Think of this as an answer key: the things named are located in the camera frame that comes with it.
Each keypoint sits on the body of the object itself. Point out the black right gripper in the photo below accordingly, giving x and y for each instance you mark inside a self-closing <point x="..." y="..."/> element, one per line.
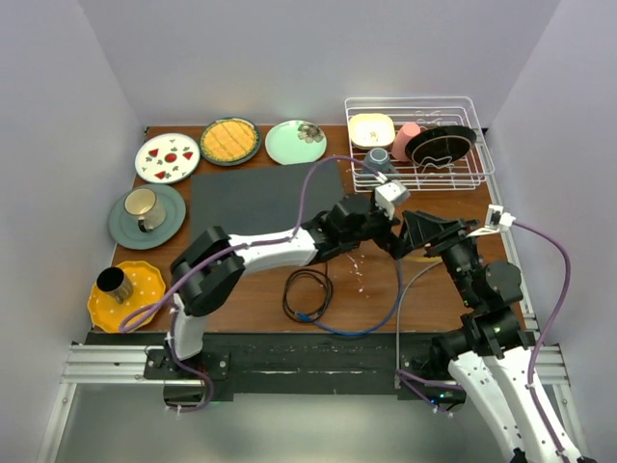
<point x="421" y="227"/>

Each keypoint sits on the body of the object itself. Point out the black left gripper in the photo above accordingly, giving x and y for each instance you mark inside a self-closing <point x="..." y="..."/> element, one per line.
<point x="387" y="237"/>

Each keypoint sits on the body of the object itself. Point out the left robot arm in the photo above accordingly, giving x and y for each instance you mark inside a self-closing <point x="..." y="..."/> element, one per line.
<point x="206" y="273"/>

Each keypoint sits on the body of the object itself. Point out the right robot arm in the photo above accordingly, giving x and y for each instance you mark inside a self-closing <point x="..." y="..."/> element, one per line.
<point x="491" y="358"/>

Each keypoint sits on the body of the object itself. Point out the grey blue mug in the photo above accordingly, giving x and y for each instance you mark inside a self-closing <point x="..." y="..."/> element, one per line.
<point x="378" y="160"/>

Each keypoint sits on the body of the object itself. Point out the black round plate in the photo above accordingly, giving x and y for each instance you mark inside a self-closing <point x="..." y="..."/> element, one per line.
<point x="441" y="145"/>

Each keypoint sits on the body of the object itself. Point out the pink cup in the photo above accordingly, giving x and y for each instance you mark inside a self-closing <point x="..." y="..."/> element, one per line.
<point x="404" y="135"/>

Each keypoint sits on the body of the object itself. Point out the cream square bowl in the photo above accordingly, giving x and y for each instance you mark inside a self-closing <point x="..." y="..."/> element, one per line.
<point x="371" y="130"/>

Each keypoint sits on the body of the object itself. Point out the mint green flower plate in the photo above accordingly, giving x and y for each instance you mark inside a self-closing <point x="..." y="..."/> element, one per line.
<point x="295" y="142"/>

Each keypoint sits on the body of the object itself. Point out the yellow woven pattern plate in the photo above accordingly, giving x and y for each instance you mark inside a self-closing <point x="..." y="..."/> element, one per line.
<point x="230" y="141"/>

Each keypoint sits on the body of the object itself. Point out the white strawberry pattern plate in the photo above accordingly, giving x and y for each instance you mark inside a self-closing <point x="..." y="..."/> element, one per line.
<point x="168" y="158"/>

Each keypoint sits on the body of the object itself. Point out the yellow scalloped plate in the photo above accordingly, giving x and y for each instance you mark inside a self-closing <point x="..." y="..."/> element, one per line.
<point x="148" y="287"/>

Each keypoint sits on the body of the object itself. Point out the cream ceramic mug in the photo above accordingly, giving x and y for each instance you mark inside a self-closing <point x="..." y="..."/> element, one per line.
<point x="143" y="205"/>

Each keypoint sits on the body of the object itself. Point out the grey green saucer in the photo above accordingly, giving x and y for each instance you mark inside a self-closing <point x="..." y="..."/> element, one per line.
<point x="124" y="228"/>

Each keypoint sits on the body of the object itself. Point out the dark bronze mug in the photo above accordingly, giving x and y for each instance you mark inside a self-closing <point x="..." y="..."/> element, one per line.
<point x="115" y="284"/>

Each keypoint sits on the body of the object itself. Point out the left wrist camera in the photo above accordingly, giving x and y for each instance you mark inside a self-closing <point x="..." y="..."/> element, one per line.
<point x="389" y="195"/>

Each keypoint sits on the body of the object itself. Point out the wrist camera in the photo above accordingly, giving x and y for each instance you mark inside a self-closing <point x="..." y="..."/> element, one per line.
<point x="389" y="195"/>
<point x="498" y="219"/>

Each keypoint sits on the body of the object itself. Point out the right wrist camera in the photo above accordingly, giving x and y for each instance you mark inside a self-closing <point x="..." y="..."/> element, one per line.
<point x="498" y="219"/>

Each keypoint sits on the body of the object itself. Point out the white wire dish rack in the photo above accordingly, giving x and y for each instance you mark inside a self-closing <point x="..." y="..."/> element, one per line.
<point x="428" y="112"/>

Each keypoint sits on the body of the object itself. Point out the black network switch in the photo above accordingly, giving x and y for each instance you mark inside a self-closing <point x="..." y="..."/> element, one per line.
<point x="261" y="200"/>

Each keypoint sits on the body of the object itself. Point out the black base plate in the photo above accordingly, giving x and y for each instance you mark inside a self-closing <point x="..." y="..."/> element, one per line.
<point x="298" y="364"/>

